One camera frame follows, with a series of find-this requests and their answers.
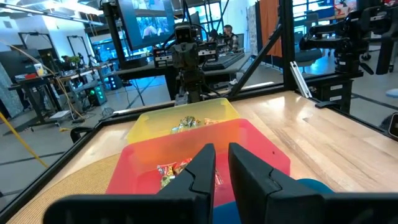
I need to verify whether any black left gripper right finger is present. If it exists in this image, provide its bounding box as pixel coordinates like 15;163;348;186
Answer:
228;142;398;224

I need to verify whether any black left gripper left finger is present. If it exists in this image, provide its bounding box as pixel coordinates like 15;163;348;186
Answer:
42;142;217;224

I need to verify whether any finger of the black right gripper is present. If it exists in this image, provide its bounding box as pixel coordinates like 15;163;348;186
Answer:
172;43;187;70
185;42;200;69

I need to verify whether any red wrapper granola bar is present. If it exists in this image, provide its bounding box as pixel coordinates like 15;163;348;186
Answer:
156;162;178;189
213;169;224;188
174;157;193;175

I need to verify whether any orange wrapper granola bar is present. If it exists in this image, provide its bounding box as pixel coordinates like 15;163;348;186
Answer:
203;117;221;127
170;115;203;134

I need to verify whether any grey desk with keyboard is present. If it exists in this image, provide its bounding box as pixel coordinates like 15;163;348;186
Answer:
113;51;252;100

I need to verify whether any black computer monitor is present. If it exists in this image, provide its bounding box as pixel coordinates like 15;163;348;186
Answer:
117;0;177;52

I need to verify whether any person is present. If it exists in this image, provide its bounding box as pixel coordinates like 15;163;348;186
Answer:
221;24;240;53

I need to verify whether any blue plastic bin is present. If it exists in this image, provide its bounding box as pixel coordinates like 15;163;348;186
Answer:
213;177;336;224

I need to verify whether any red plastic bin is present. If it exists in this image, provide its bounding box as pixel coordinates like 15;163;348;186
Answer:
105;118;292;208

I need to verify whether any yellow plastic bin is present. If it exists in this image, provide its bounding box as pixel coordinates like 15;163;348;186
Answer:
126;97;241;145

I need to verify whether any green lit computer tower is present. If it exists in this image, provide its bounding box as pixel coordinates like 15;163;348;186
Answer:
88;83;108;107

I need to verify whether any orange curtain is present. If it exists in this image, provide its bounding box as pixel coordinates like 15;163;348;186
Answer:
259;0;284;58

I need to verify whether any round woven yellow placemat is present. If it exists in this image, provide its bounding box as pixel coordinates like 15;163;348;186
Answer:
6;152;130;224

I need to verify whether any silver aluminium strip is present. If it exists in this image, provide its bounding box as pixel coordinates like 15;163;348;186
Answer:
289;60;313;99

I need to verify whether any grey office chair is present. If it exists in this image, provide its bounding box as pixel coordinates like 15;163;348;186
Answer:
294;48;323;68

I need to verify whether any black workshop desk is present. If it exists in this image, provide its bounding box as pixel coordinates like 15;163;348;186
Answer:
7;60;116;125

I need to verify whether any small black box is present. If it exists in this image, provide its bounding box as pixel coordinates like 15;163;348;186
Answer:
387;112;398;140

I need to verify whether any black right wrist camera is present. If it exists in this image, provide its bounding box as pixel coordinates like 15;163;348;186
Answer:
174;24;198;44

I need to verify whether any black aluminium table frame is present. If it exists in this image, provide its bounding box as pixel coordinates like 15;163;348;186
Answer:
0;0;398;223

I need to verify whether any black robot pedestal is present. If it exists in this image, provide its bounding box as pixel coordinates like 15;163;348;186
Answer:
306;70;364;113

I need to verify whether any yellow extension cable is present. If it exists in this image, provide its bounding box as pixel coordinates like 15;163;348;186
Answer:
0;110;50;169

